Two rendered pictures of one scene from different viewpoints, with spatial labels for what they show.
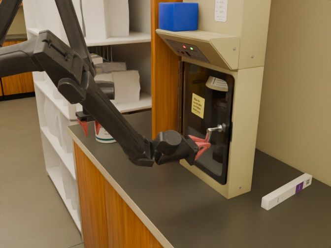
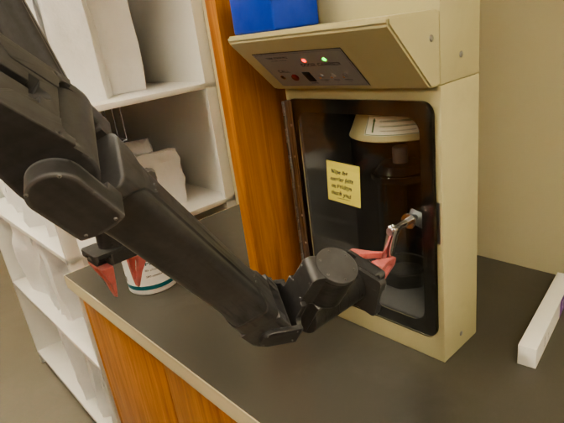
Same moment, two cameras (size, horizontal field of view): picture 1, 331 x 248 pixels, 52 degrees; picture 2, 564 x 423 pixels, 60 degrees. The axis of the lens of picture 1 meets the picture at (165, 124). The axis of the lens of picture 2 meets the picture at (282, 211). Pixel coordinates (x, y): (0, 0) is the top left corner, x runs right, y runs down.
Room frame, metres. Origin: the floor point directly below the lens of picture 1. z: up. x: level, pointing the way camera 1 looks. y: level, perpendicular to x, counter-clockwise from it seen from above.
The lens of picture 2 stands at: (0.40, 0.13, 1.52)
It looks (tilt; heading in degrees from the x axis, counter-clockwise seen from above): 20 degrees down; 351
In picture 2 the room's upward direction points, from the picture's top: 8 degrees counter-clockwise
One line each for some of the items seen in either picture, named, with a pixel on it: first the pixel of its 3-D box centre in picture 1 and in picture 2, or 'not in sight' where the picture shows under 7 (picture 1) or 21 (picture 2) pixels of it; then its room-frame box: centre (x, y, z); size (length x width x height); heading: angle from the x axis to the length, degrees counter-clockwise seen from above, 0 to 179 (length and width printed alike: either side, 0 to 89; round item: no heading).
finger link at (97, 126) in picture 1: (93, 124); (125, 266); (1.27, 0.29, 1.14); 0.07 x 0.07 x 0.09; 31
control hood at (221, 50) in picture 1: (193, 47); (324, 59); (1.15, -0.09, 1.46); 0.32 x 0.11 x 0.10; 31
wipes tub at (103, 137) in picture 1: (107, 124); (148, 257); (1.59, 0.29, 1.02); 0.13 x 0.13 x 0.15
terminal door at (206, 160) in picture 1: (202, 121); (358, 213); (1.17, -0.14, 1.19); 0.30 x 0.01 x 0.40; 30
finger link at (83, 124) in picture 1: (88, 125); (116, 270); (1.26, 0.31, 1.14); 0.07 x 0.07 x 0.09; 31
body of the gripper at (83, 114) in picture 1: (89, 108); (112, 233); (1.27, 0.30, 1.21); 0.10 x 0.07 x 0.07; 121
